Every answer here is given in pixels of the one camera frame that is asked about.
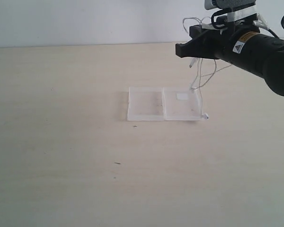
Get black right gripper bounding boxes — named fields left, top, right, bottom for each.
left=175, top=25, right=241, bottom=61

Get white wired earphones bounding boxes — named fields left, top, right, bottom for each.
left=182, top=16, right=232, bottom=120

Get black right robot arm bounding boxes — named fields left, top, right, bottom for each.
left=175, top=25, right=284, bottom=96

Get clear plastic hinged case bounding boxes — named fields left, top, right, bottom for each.
left=127, top=87, right=208, bottom=121

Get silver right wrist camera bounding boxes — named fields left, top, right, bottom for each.
left=204, top=0, right=257, bottom=22

